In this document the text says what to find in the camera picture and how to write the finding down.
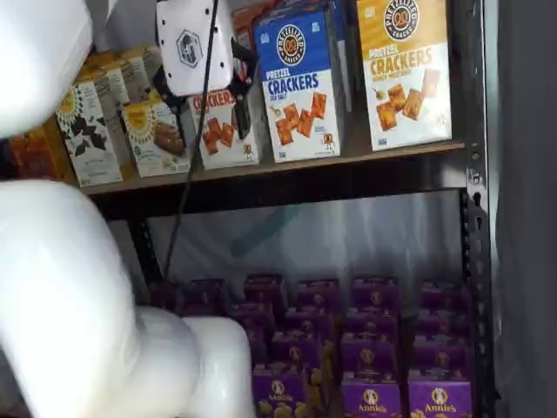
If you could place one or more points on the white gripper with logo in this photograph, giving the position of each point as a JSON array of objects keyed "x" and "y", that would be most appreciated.
[{"x": 191, "y": 43}]

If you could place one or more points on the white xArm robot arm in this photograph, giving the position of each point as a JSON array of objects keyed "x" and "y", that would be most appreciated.
[{"x": 65, "y": 283}]

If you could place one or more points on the orange white pretzel crackers box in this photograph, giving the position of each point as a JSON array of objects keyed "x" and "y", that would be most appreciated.
[
  {"x": 243, "y": 17},
  {"x": 217, "y": 139}
]

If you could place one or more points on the yellow white baking mix box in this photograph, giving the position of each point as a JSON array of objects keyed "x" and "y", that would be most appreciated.
[
  {"x": 139, "y": 69},
  {"x": 106, "y": 80}
]

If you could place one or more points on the blue white pretzel crackers box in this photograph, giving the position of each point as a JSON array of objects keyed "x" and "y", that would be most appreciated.
[
  {"x": 300, "y": 100},
  {"x": 341, "y": 52}
]

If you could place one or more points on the white sunflower dark cracker box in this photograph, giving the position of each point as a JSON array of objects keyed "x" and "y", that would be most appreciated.
[{"x": 89, "y": 139}]

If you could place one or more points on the wooden shelf board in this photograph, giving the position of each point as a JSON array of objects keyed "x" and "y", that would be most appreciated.
[{"x": 304, "y": 163}]

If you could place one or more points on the orange brown snack box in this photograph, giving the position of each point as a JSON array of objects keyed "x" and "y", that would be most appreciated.
[{"x": 35, "y": 152}]

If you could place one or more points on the yellow white pretzel crackers box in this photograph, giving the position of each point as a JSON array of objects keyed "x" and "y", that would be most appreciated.
[{"x": 404, "y": 87}]

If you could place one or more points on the purple Annie's snack box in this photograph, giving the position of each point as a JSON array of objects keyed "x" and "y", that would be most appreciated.
[
  {"x": 278, "y": 392},
  {"x": 369, "y": 357},
  {"x": 441, "y": 359},
  {"x": 164, "y": 296},
  {"x": 372, "y": 400},
  {"x": 296, "y": 350},
  {"x": 375, "y": 292},
  {"x": 251, "y": 315},
  {"x": 257, "y": 346},
  {"x": 444, "y": 296},
  {"x": 318, "y": 294},
  {"x": 439, "y": 400},
  {"x": 202, "y": 296},
  {"x": 309, "y": 322},
  {"x": 264, "y": 288},
  {"x": 444, "y": 324},
  {"x": 371, "y": 323}
]

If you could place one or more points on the translucent plastic sheet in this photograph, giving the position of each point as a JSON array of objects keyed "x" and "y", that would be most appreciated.
[{"x": 348, "y": 239}]

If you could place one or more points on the black metal shelving rack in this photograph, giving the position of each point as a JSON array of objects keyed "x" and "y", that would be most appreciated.
[{"x": 476, "y": 261}]

